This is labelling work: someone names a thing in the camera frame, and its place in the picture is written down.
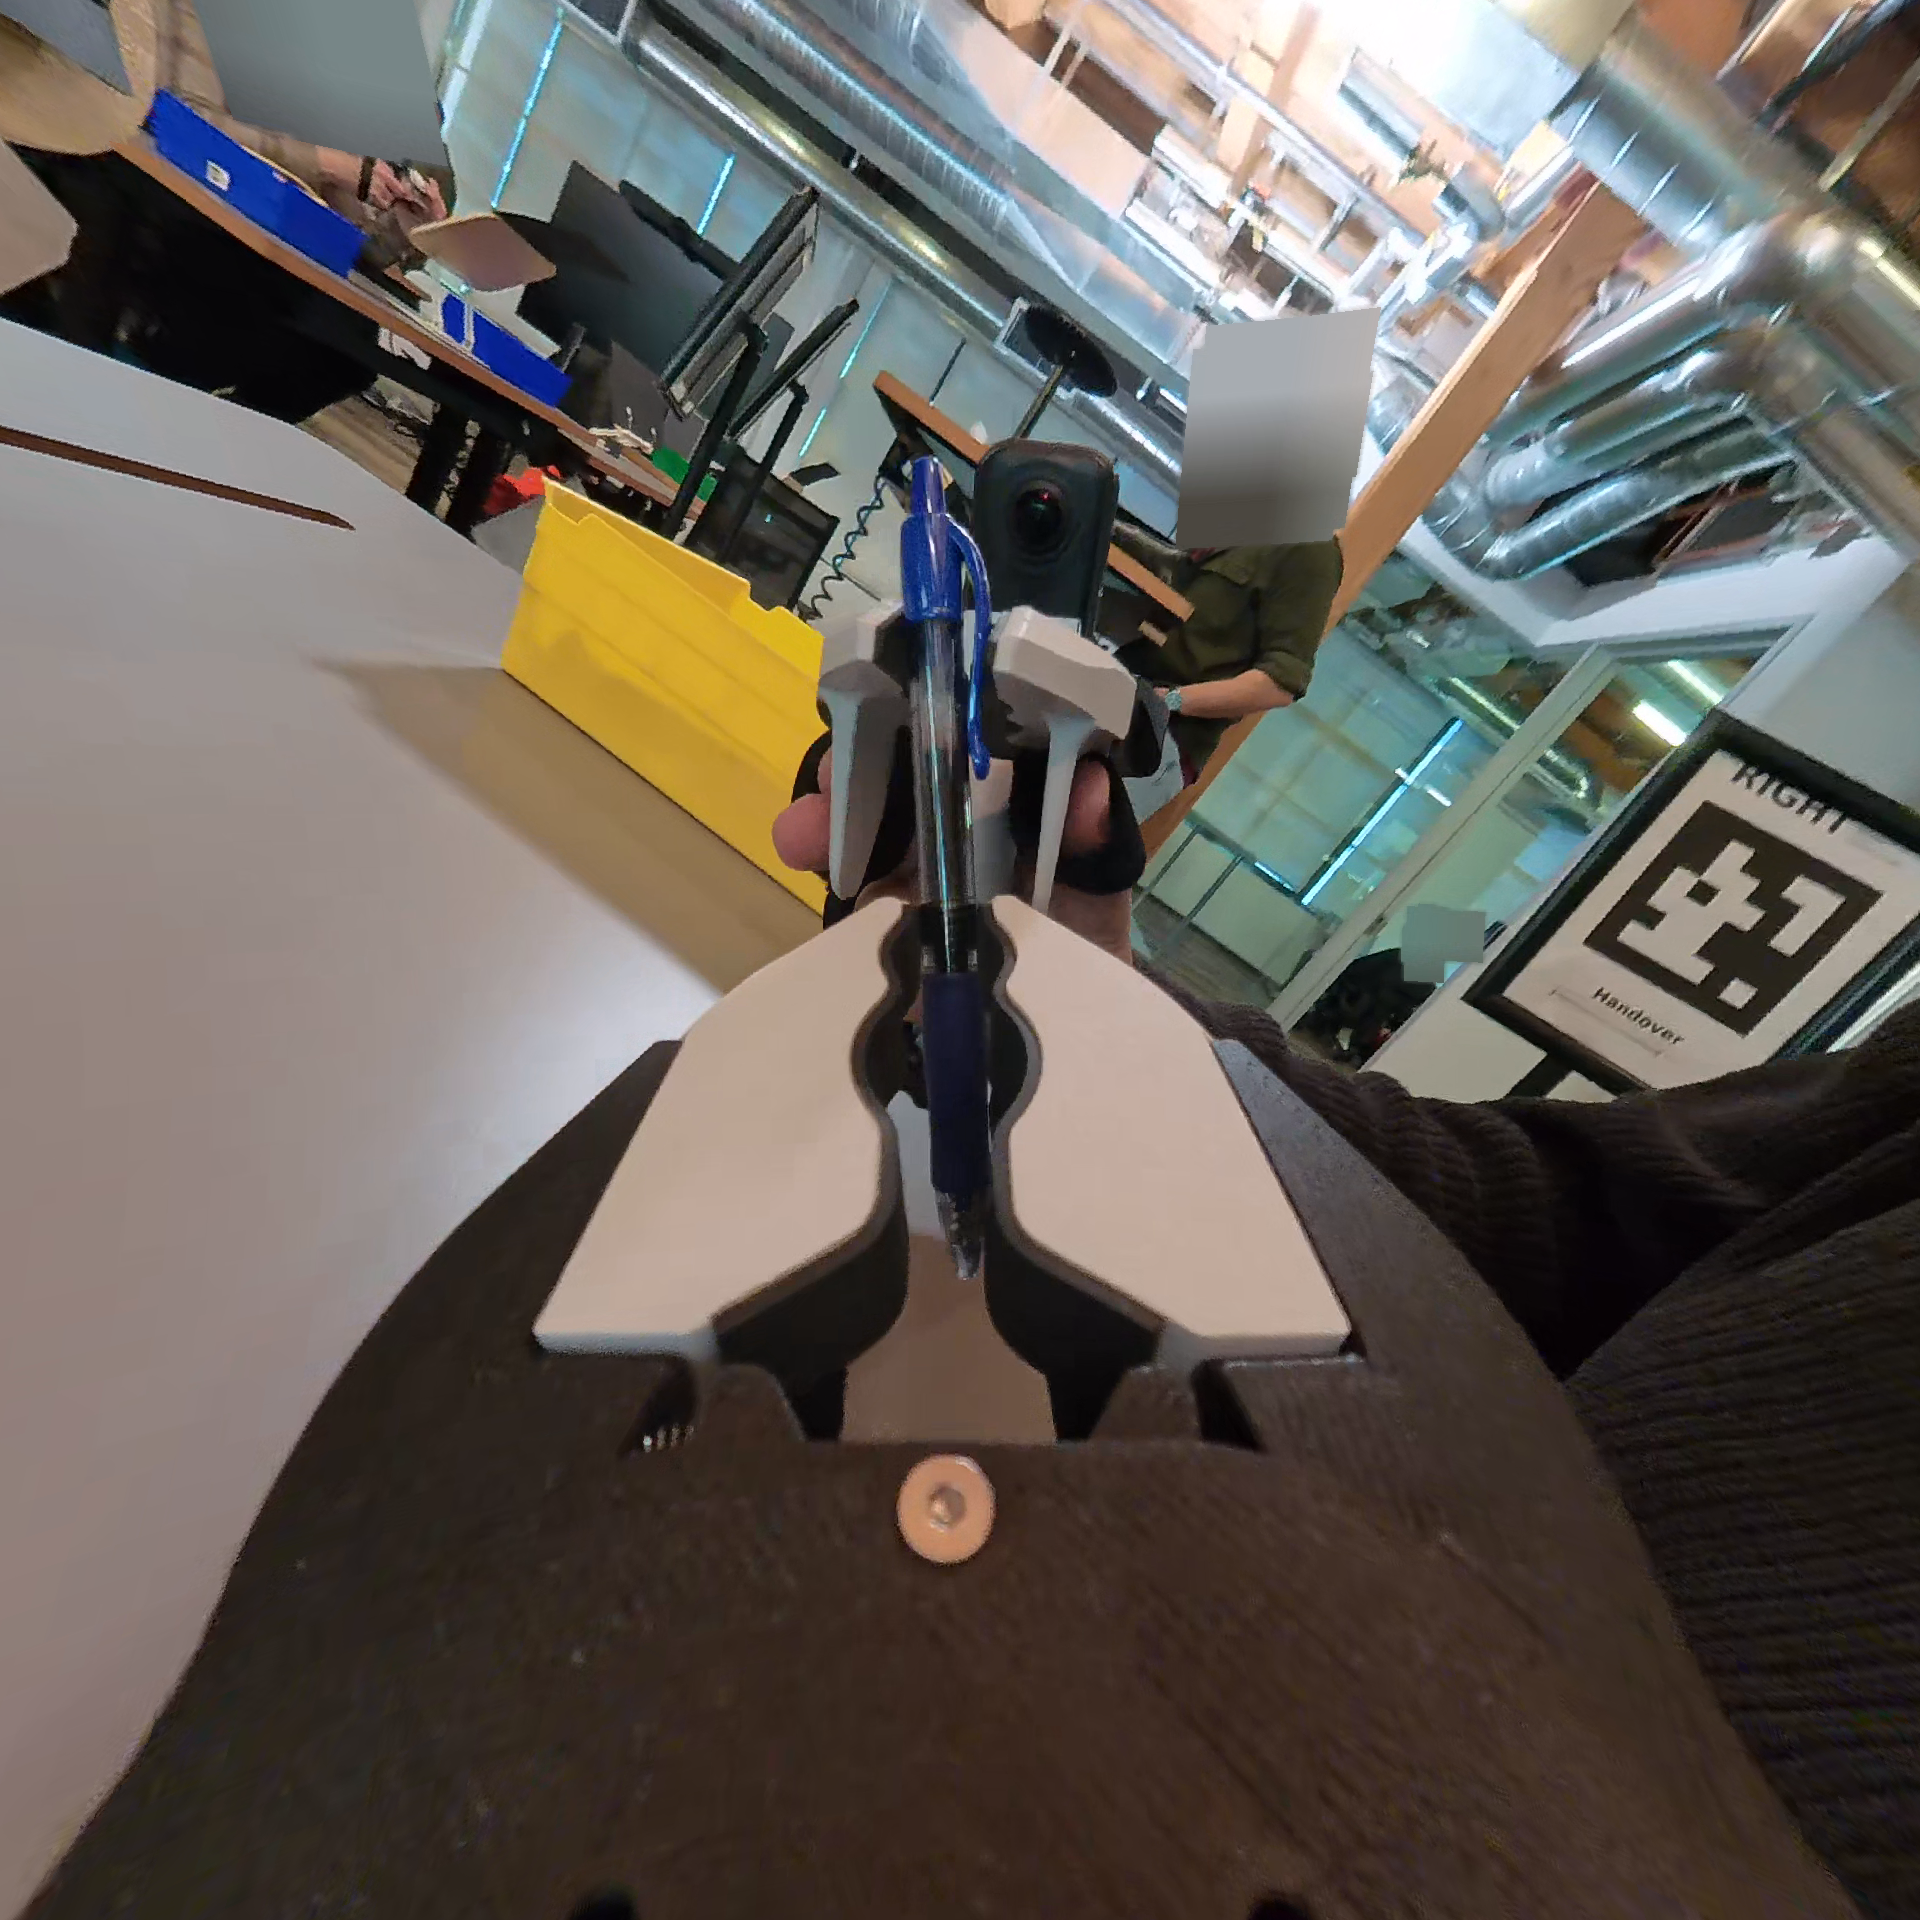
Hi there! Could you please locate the coiled cable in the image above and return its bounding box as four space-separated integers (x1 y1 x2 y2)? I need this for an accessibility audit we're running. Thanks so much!
808 451 888 620

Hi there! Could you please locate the small blue bin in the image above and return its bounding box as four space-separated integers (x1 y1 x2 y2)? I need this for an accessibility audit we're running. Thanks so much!
439 293 575 410
141 86 371 281

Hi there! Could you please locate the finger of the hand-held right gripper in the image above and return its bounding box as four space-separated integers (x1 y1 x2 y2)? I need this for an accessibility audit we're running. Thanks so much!
989 604 1135 890
815 604 921 905

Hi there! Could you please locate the framed tag poster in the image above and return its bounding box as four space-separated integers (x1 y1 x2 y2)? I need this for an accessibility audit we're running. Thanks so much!
1462 709 1920 1099

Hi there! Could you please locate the tilted wooden desk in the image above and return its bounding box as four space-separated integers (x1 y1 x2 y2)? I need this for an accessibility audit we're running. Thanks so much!
873 372 1198 625

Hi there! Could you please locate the black monitor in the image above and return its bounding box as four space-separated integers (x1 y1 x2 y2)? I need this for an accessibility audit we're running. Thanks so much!
656 188 825 425
748 299 859 442

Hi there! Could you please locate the silver ventilation duct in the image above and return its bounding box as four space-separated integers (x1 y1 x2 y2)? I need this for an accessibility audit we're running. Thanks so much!
614 0 1203 324
1477 210 1920 579

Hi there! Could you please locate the long wooden desk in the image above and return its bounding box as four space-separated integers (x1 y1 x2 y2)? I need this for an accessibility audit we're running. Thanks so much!
111 134 707 529

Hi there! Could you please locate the black panel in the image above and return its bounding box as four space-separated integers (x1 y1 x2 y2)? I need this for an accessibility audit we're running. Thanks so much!
496 163 707 395

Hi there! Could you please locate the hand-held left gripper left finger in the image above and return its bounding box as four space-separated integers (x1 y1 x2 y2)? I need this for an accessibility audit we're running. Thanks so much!
533 895 921 1370

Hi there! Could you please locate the person's right hand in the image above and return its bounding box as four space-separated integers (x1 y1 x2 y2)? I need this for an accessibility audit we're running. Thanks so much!
773 756 1150 969

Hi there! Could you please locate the black disc lamp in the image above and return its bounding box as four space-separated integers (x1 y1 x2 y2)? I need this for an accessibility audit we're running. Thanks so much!
1020 305 1123 442

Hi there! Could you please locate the blue ballpoint pen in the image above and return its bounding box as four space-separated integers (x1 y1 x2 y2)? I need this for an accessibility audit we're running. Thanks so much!
900 455 1003 1286

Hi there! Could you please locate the person's right forearm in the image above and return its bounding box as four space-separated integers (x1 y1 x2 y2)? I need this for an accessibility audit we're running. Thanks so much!
1132 961 1920 1382

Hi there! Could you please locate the yellow storage bin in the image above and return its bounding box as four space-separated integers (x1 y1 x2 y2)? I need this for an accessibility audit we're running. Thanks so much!
499 481 846 921

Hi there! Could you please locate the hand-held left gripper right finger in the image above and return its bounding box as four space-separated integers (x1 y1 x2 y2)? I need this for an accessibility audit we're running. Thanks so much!
977 893 1356 1370

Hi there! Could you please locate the wooden pillar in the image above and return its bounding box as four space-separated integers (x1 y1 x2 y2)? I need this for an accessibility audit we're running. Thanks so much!
1141 181 1653 842

